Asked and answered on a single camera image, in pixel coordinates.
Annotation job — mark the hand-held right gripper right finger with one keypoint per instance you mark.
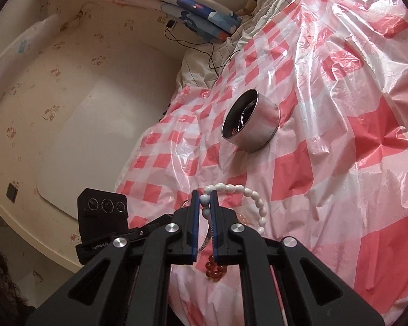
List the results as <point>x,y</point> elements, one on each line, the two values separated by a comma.
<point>213,212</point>

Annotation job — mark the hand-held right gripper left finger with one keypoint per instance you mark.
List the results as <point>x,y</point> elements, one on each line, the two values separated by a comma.
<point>195,212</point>

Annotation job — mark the silver bangle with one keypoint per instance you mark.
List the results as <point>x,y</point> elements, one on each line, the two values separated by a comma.
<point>206,234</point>

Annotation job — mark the round steel tin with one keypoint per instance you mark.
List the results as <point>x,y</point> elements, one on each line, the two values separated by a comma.
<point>258,129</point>

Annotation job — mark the white rounded board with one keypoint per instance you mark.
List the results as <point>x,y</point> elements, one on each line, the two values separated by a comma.
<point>105,125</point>

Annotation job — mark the person's dark hair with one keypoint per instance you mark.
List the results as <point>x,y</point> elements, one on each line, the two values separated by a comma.
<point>0,278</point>

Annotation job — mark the pink checked plastic sheet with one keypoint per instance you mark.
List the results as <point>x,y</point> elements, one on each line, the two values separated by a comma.
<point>326,142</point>

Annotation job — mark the white striped bedsheet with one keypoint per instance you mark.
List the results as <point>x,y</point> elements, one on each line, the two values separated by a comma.
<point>197,68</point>

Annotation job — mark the black charger plug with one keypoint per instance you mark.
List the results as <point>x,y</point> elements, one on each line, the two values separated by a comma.
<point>170,24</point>

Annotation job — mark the blue cartoon print quilt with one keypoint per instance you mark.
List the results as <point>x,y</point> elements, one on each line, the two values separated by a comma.
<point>204,13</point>

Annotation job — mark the black wall socket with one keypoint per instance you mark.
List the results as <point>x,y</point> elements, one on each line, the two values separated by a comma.
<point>12,192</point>

